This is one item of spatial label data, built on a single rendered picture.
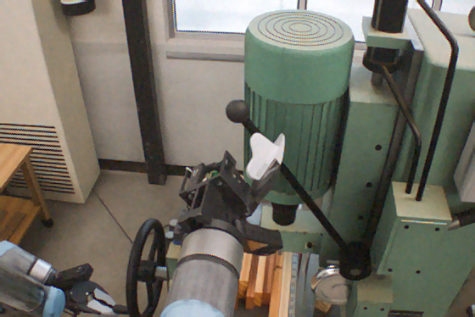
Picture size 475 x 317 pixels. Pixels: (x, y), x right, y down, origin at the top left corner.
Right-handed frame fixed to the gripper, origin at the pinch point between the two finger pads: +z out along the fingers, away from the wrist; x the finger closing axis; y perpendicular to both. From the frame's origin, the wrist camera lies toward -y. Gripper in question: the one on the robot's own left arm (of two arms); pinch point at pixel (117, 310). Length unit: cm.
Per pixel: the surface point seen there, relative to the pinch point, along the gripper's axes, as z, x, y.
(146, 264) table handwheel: 1.1, -10.0, -10.6
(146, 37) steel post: -40, -127, -8
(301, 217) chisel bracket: 23, -10, -49
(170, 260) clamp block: 4.2, -3.6, -24.4
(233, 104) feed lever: -5, 9, -75
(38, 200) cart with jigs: -51, -86, 82
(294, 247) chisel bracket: 25, -6, -44
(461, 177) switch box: 30, 7, -84
